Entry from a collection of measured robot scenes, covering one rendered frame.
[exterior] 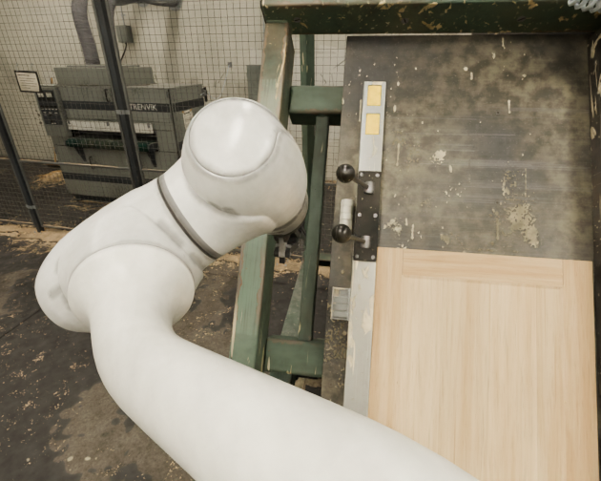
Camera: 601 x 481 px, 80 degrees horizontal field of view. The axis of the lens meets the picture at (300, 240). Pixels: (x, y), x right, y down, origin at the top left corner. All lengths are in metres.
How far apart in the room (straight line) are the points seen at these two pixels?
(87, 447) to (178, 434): 2.12
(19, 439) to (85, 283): 2.21
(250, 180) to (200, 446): 0.18
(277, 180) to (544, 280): 0.70
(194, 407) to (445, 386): 0.70
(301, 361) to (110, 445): 1.55
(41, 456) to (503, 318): 2.15
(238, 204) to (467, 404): 0.68
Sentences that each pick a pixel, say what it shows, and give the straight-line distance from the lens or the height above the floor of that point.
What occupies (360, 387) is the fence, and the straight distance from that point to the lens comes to 0.80.
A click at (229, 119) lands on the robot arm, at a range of 0.30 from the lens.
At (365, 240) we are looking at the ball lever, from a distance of 0.77.
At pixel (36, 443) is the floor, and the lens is 2.46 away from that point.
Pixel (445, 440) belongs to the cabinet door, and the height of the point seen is 1.04.
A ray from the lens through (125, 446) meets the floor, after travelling 2.24.
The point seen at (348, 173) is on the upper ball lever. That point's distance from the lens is 0.70.
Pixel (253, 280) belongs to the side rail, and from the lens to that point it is 0.79.
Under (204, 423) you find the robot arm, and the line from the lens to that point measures 0.18.
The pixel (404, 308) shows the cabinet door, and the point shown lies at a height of 1.24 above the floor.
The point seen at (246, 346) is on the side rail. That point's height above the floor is 1.18.
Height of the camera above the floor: 1.72
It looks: 27 degrees down
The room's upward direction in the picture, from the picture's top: straight up
